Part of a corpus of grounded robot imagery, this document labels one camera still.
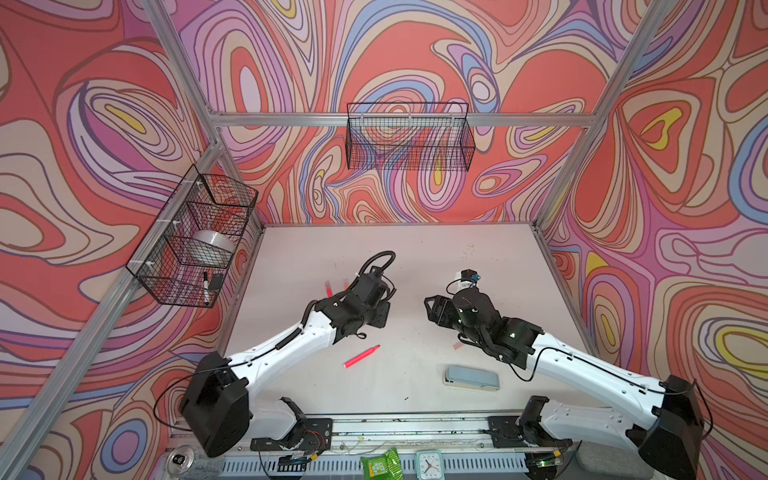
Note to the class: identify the silver drink can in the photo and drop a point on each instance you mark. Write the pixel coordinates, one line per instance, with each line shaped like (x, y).
(192, 463)

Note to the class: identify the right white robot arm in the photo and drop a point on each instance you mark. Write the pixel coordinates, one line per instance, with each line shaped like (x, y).
(658, 420)

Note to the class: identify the back black wire basket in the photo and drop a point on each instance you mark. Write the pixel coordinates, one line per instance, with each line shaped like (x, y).
(409, 136)

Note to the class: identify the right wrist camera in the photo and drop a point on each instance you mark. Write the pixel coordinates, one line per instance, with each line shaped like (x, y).
(468, 279)

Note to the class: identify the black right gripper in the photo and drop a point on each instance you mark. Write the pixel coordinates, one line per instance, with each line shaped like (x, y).
(441, 310)

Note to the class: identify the black wire basket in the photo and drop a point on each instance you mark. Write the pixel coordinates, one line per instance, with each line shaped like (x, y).
(187, 260)
(409, 136)

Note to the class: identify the green snack packet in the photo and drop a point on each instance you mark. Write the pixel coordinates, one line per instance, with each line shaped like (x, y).
(386, 466)

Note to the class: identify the grey pencil case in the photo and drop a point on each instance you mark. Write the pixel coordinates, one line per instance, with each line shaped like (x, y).
(470, 378)

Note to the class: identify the silver tape roll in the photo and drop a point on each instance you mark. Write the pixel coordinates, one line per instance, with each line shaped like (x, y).
(211, 248)

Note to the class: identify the small white clock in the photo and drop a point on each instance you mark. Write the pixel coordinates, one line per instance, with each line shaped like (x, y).
(429, 465)

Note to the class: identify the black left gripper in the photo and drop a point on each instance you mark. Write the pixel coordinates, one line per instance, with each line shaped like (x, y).
(377, 309)

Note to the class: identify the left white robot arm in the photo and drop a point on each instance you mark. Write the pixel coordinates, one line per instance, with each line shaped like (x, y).
(219, 403)

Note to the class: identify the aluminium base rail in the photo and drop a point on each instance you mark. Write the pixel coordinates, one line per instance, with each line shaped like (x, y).
(460, 437)

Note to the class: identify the aluminium frame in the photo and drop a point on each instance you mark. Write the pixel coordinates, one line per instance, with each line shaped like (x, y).
(98, 127)

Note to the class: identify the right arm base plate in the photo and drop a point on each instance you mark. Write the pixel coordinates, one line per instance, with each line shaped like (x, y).
(511, 432)

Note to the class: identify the left black wire basket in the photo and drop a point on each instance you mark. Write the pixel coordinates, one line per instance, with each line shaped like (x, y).
(187, 260)

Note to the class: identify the black marker in basket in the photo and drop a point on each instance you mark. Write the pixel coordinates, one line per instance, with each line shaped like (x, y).
(205, 289)

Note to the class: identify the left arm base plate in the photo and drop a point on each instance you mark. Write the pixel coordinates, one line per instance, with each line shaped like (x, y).
(309, 436)

